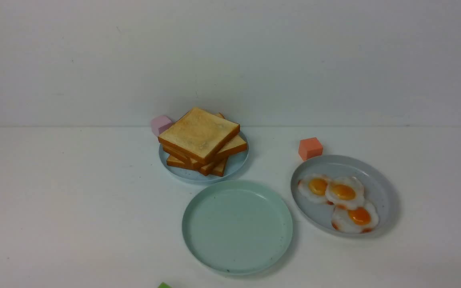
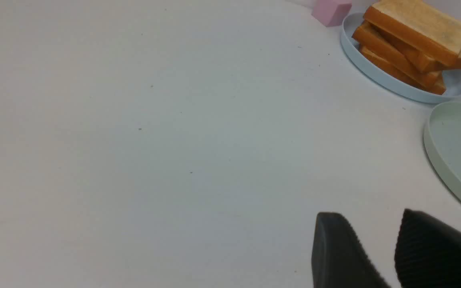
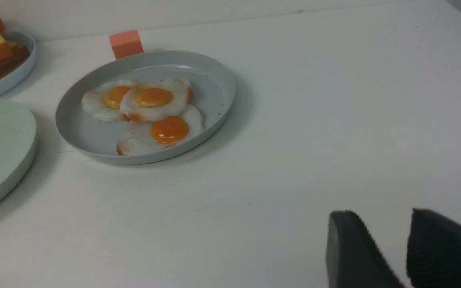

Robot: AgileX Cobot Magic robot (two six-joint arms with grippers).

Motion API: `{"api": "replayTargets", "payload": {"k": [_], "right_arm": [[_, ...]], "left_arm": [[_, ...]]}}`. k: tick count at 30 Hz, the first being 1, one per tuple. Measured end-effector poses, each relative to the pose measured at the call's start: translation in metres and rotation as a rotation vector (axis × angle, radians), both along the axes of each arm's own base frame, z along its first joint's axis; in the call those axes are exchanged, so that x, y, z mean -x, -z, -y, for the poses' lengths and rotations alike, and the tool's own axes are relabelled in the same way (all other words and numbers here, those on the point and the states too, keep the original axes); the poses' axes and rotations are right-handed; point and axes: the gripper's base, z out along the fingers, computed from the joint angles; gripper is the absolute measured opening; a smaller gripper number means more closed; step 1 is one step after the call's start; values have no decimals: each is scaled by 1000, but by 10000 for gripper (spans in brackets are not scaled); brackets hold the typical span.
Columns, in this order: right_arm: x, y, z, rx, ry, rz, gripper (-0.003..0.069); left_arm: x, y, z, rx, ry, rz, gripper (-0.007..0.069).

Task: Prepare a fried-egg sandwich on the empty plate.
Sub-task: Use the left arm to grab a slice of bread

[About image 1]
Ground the green cube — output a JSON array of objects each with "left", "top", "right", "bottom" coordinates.
[{"left": 157, "top": 282, "right": 172, "bottom": 288}]

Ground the mint green centre plate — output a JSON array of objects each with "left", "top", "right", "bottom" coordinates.
[{"left": 181, "top": 180, "right": 293, "bottom": 276}]

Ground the light blue bread plate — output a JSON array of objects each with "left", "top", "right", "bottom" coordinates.
[{"left": 158, "top": 145, "right": 249, "bottom": 185}]

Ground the orange cube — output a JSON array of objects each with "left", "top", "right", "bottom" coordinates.
[{"left": 298, "top": 137, "right": 324, "bottom": 162}]

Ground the fried egg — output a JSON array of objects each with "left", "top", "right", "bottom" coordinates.
[
  {"left": 297, "top": 173, "right": 334, "bottom": 205},
  {"left": 331, "top": 200, "right": 379, "bottom": 234},
  {"left": 325, "top": 176, "right": 365, "bottom": 210}
]

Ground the grey egg plate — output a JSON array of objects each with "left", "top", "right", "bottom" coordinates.
[{"left": 291, "top": 155, "right": 399, "bottom": 239}]

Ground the pink cube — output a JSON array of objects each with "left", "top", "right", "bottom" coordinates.
[{"left": 150, "top": 115, "right": 174, "bottom": 137}]

